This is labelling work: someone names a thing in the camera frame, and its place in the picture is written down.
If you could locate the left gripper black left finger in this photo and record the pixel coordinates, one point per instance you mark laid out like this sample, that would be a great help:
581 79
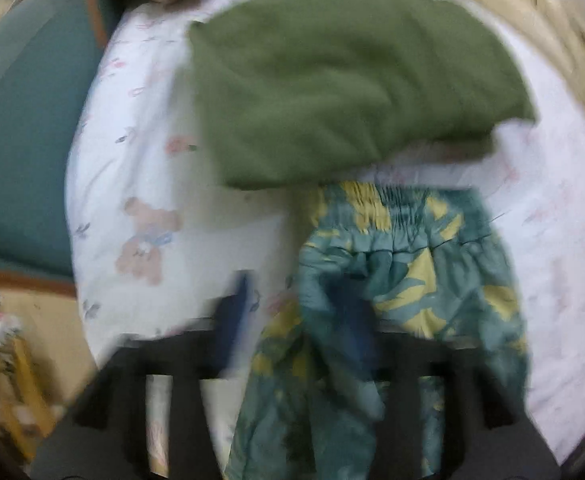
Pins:
103 434

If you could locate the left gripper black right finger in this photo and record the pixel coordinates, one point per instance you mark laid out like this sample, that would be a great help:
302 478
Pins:
485 433

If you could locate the teal yellow patterned pants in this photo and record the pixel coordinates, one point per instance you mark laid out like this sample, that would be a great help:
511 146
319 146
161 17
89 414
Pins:
423 259

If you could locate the white floral bed sheet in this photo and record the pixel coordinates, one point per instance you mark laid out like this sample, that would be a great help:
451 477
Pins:
155 235

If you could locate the teal padded headboard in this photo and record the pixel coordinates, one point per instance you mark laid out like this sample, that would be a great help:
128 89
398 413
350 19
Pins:
49 55

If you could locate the folded olive green garment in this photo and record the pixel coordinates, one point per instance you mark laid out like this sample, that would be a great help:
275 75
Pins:
292 91

